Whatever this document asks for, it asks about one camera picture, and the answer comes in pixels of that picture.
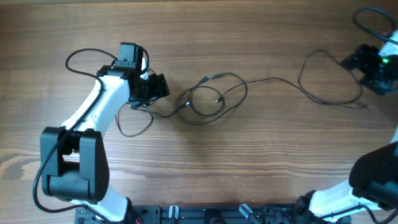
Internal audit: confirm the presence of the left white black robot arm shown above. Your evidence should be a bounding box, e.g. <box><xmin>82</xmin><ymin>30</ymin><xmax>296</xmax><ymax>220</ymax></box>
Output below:
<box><xmin>32</xmin><ymin>42</ymin><xmax>169</xmax><ymax>223</ymax></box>

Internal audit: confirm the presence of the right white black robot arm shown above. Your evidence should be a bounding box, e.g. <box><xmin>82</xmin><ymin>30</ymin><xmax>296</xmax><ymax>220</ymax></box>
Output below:
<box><xmin>291</xmin><ymin>32</ymin><xmax>397</xmax><ymax>223</ymax></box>

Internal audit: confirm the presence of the black aluminium base frame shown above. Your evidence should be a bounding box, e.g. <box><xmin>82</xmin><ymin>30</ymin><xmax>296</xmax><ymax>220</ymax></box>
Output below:
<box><xmin>74</xmin><ymin>203</ymin><xmax>352</xmax><ymax>224</ymax></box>

